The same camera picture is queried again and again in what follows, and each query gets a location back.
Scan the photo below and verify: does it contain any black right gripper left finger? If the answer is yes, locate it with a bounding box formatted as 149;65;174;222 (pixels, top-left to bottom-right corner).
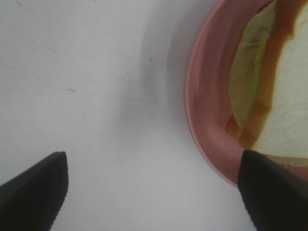
0;152;69;231

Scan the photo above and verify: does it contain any toast sandwich with lettuce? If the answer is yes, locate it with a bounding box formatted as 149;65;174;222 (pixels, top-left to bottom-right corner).
226;0;308;167

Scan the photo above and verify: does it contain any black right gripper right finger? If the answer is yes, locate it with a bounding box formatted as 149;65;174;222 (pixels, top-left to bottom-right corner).
237;150;308;231

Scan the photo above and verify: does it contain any pink round plate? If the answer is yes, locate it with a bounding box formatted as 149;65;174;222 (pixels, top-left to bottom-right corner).
185;0;308;185

